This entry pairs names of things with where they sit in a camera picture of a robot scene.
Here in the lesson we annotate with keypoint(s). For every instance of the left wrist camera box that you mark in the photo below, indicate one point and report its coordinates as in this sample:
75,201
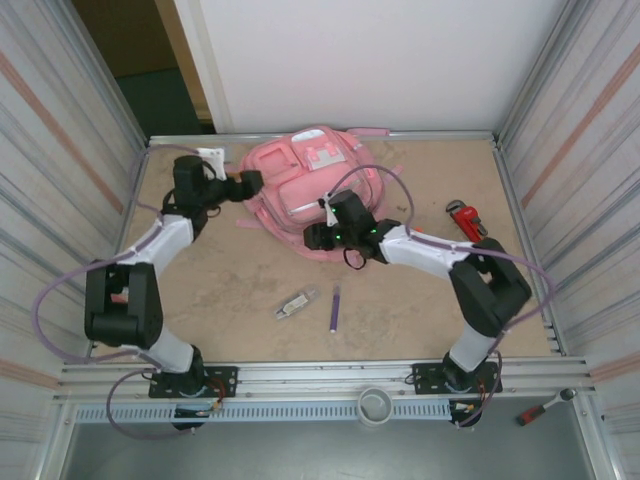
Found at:
212,157

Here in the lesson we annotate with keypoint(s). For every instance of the aluminium table frame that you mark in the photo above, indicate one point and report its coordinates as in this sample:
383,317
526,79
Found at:
325,372

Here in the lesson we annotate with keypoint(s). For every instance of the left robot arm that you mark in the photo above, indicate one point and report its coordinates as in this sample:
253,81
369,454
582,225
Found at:
125,305

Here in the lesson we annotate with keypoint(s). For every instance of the purple pen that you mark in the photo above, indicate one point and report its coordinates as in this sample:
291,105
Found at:
334,310

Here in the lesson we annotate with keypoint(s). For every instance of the white door frame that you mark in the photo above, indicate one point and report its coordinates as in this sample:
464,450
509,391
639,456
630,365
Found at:
200,60

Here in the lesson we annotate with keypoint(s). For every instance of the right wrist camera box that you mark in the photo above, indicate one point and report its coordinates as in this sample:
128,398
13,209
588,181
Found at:
327,207

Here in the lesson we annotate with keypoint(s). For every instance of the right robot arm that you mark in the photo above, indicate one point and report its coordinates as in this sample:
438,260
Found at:
490,290

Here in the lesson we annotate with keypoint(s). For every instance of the pink school backpack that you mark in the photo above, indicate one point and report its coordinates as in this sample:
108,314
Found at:
280,165

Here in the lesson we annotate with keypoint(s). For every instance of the grey round cup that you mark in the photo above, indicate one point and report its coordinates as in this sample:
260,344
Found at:
375,415

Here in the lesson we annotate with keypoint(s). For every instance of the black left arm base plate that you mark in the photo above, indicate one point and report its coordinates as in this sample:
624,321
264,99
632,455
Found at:
225,382

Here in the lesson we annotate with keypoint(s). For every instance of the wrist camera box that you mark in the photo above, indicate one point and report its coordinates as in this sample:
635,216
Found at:
327,207
212,157

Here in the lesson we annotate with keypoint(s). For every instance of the red pipe wrench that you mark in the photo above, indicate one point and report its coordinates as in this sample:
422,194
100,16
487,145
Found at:
467,217

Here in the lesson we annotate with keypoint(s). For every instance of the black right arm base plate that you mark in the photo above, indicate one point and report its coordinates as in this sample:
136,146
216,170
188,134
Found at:
425,380

